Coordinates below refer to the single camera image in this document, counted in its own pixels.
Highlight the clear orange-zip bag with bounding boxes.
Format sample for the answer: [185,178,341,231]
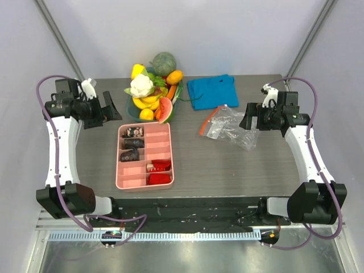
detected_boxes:
[199,105,259,151]

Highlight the green onion stalk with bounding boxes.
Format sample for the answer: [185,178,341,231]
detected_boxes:
[172,81,204,105]

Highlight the white cauliflower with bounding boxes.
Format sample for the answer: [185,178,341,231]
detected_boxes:
[124,74,155,98]

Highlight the purple grapes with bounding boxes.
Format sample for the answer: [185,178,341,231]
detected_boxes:
[151,86,162,96]

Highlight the watermelon slice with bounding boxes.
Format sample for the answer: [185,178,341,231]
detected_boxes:
[159,97,173,124]

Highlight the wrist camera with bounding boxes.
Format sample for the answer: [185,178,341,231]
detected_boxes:
[81,78,97,100]
[261,84,279,107]

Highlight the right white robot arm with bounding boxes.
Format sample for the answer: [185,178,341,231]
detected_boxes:
[239,87,347,225]

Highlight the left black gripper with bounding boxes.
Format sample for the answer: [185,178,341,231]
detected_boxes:
[79,91,122,129]

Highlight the floral rolled sock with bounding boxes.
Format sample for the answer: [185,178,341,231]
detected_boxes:
[124,126,144,138]

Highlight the orange mango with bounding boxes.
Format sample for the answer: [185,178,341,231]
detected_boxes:
[166,70,184,85]

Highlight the yellow bell pepper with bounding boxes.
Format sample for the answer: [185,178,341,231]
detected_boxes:
[131,64,148,80]

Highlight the blue folded cloth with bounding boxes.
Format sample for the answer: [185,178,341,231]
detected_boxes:
[187,75,239,110]

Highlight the green apple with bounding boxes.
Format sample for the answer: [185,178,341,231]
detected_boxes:
[148,73,155,81]

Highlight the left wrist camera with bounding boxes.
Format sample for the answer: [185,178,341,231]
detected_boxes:
[81,78,97,100]

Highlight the pink compartment tray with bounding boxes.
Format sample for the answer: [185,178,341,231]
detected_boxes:
[115,122,175,192]

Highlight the green melon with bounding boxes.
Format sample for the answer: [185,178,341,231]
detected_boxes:
[150,52,177,77]

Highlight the red white cloth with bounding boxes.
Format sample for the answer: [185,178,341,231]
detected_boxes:
[146,160,172,172]

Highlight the orange carrot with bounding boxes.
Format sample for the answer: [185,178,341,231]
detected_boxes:
[154,85,177,120]

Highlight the teal fruit basket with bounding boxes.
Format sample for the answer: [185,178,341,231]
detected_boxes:
[125,64,183,122]

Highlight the dark patterned rolled sock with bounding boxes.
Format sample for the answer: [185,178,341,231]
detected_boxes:
[120,149,140,162]

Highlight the yellow lemon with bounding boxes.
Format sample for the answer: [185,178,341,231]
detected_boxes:
[139,109,154,121]

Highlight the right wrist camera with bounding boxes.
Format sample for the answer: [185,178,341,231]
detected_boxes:
[261,84,279,107]

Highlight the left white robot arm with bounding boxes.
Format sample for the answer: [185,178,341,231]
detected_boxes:
[36,75,122,227]

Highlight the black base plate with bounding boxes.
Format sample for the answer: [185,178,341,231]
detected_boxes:
[88,196,292,234]

